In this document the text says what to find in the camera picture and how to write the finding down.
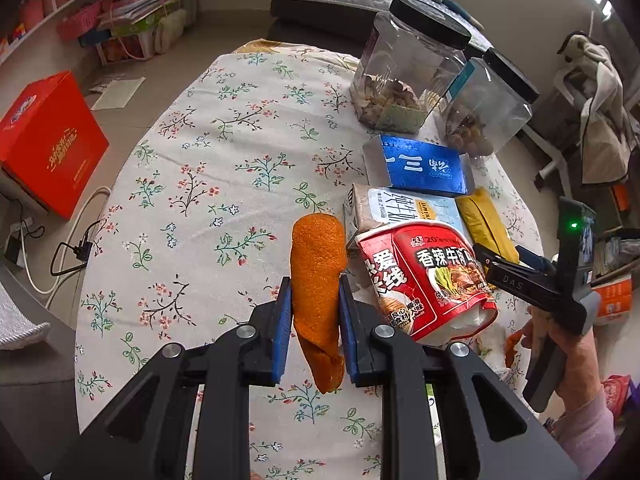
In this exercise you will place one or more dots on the person's right forearm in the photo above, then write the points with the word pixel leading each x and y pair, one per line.
pixel 585 440

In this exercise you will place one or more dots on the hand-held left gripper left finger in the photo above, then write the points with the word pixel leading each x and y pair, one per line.
pixel 282 332

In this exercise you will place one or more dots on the red instant noodle cup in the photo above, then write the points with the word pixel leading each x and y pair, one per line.
pixel 425 280

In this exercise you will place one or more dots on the red cardboard box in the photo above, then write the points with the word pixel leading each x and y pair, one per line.
pixel 50 140

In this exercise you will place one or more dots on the pink plastic basket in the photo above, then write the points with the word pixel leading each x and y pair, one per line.
pixel 77 21

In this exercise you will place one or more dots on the grey woven chair seat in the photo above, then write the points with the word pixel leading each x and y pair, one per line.
pixel 20 322

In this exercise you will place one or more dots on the clear jar with nuts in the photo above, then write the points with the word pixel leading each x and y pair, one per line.
pixel 400 60

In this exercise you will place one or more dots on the stack of papers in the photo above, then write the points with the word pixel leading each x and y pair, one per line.
pixel 140 5

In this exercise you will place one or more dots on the small orange peel piece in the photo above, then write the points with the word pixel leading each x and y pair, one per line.
pixel 511 350

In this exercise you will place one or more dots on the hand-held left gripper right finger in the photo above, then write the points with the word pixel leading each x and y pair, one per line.
pixel 347 332

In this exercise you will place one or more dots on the paper sheets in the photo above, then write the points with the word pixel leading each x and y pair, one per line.
pixel 117 92

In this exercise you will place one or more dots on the clear plastic storage bin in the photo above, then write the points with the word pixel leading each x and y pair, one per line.
pixel 125 47

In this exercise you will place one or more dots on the yellow packet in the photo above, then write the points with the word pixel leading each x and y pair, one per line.
pixel 482 220

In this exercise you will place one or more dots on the flat blue box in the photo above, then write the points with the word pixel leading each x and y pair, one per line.
pixel 420 166

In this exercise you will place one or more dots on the clear jar with blue label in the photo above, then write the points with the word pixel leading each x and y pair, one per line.
pixel 492 110

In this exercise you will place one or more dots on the white bookshelf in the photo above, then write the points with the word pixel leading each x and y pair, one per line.
pixel 30 30

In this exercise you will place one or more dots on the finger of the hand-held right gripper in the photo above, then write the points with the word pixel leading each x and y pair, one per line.
pixel 537 259
pixel 495 254

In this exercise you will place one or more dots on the white chair with clothes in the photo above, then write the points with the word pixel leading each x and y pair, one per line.
pixel 597 110

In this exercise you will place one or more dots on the white tissue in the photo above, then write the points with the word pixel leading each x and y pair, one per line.
pixel 492 347

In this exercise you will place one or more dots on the person's right hand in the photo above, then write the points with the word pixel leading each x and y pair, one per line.
pixel 575 360

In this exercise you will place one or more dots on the white fabric bag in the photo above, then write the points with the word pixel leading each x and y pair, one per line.
pixel 170 30

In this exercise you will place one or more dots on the white milk carton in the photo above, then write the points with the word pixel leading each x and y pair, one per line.
pixel 387 205

